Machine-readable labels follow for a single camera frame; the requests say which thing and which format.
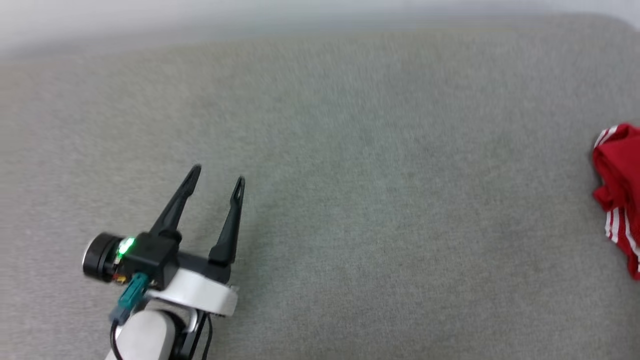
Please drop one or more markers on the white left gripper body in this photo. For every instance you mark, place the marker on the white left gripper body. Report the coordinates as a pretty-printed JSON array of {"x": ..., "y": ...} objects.
[{"x": 200, "y": 290}]

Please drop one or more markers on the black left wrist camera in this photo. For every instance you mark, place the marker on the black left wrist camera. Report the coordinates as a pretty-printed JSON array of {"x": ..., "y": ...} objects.
[{"x": 150, "y": 255}]

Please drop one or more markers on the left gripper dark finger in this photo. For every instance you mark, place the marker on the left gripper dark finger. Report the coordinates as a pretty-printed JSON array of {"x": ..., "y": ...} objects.
[
  {"x": 230, "y": 235},
  {"x": 177, "y": 210}
]

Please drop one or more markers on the red white sleeveless jersey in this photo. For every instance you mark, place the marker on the red white sleeveless jersey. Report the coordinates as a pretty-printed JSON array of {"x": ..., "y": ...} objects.
[{"x": 622, "y": 175}]

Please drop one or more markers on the grey fabric sofa cushion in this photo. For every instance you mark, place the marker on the grey fabric sofa cushion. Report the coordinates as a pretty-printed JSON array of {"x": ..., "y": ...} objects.
[{"x": 375, "y": 200}]

